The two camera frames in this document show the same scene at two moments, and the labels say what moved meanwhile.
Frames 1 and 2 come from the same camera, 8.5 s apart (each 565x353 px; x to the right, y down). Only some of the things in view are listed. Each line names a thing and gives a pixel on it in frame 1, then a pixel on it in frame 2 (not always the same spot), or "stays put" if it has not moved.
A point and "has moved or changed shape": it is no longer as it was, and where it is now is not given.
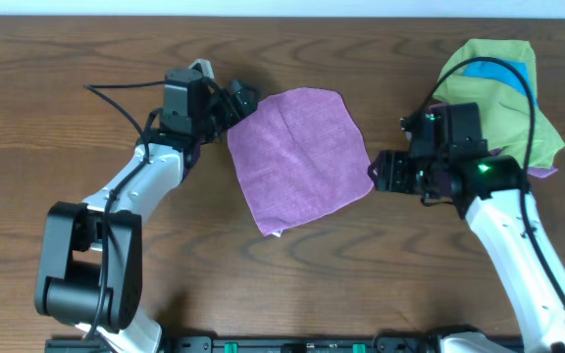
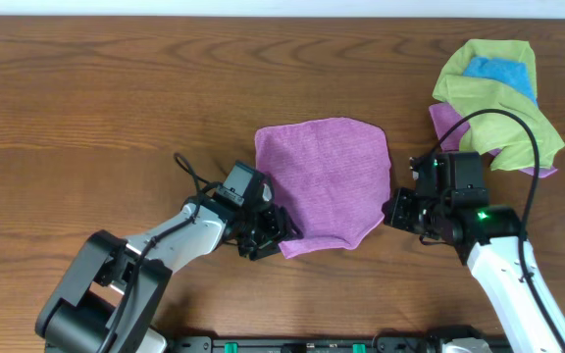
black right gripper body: (409, 176) → (416, 214)
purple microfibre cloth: (299, 154) has moved or changed shape
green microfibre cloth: (502, 92) stays put
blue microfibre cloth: (500, 72) stays put
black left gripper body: (216, 118) → (264, 229)
